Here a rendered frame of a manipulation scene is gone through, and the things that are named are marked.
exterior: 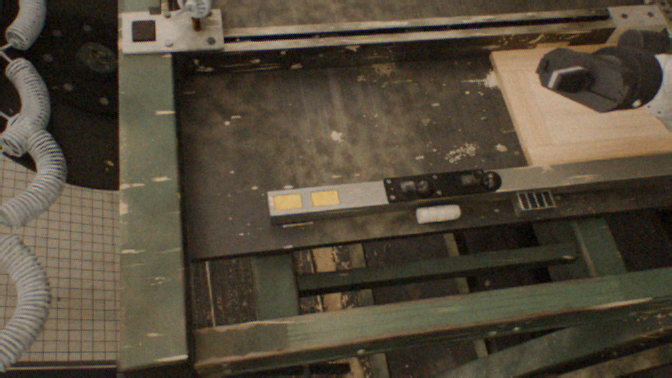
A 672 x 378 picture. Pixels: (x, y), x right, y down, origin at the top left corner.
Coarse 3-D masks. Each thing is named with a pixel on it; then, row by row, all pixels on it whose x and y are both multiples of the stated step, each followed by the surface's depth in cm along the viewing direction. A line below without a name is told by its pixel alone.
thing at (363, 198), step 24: (528, 168) 118; (552, 168) 119; (576, 168) 119; (600, 168) 120; (624, 168) 121; (648, 168) 121; (288, 192) 110; (312, 192) 111; (360, 192) 112; (384, 192) 112; (504, 192) 116; (552, 192) 119; (576, 192) 121; (288, 216) 109; (312, 216) 111; (336, 216) 113
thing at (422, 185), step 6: (420, 180) 101; (426, 180) 101; (432, 180) 101; (402, 186) 111; (408, 186) 110; (414, 186) 102; (420, 186) 100; (426, 186) 100; (432, 186) 101; (402, 192) 112; (408, 192) 112; (414, 192) 102; (420, 192) 101; (426, 192) 100; (432, 192) 101; (420, 198) 102; (426, 198) 101
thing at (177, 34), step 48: (192, 0) 110; (144, 48) 114; (192, 48) 116; (240, 48) 121; (288, 48) 123; (336, 48) 125; (384, 48) 128; (432, 48) 131; (480, 48) 133; (528, 48) 136
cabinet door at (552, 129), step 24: (552, 48) 137; (576, 48) 138; (504, 72) 132; (528, 72) 133; (504, 96) 131; (528, 96) 130; (552, 96) 131; (528, 120) 127; (552, 120) 128; (576, 120) 128; (600, 120) 129; (624, 120) 130; (648, 120) 130; (528, 144) 124; (552, 144) 124; (576, 144) 125; (600, 144) 126; (624, 144) 126; (648, 144) 127
